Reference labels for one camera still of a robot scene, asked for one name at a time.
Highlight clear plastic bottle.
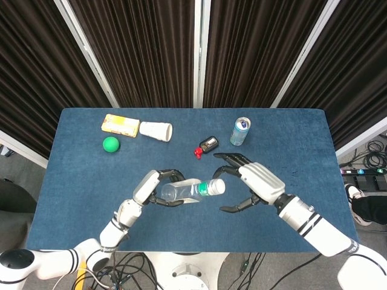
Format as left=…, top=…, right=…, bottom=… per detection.
left=161, top=178, right=219, bottom=204

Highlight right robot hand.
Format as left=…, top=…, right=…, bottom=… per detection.
left=212, top=152, right=287, bottom=213

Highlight dark brown curtain panel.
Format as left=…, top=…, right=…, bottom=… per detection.
left=203, top=0, right=329, bottom=109
left=0, top=0, right=113, bottom=158
left=69, top=0, right=196, bottom=109
left=281, top=0, right=387, bottom=149

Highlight blue carpeted table top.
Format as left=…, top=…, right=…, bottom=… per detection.
left=26, top=108, right=360, bottom=253

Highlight white partition base rail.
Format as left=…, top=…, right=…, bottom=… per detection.
left=335, top=116, right=387, bottom=160
left=0, top=129, right=49, bottom=169

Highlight black cable bundle by pedals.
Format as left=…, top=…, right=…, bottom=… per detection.
left=347, top=135, right=387, bottom=170

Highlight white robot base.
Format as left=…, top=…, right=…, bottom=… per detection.
left=145, top=252, right=230, bottom=290

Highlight light blue drink can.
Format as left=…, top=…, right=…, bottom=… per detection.
left=230, top=117, right=252, bottom=147

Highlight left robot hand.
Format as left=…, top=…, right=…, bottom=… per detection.
left=133, top=169, right=186, bottom=208

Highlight white partition post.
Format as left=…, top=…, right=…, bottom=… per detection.
left=54, top=0, right=120, bottom=109
left=270, top=0, right=351, bottom=109
left=193, top=0, right=212, bottom=109

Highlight small black red bottle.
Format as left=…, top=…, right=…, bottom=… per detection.
left=193, top=135, right=219, bottom=159

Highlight white paper cup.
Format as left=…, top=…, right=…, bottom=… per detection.
left=138, top=121, right=174, bottom=143

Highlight white and black shoe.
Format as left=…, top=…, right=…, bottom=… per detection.
left=344, top=184, right=374, bottom=227

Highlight yellow floor tape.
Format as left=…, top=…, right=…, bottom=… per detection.
left=76, top=267, right=88, bottom=290

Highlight black cable with inline box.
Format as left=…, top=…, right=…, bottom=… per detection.
left=232, top=252, right=322, bottom=290

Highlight black foot pedals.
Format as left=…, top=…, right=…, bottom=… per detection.
left=353, top=175, right=387, bottom=192

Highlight black cable tangle under robot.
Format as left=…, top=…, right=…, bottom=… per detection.
left=51, top=252, right=161, bottom=290

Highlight yellow cardboard box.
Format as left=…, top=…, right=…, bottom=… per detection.
left=100, top=113, right=141, bottom=138

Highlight black trouser leg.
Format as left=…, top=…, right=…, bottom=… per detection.
left=353, top=195, right=387, bottom=226

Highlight green ball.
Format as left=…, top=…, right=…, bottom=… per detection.
left=102, top=136, right=121, bottom=153

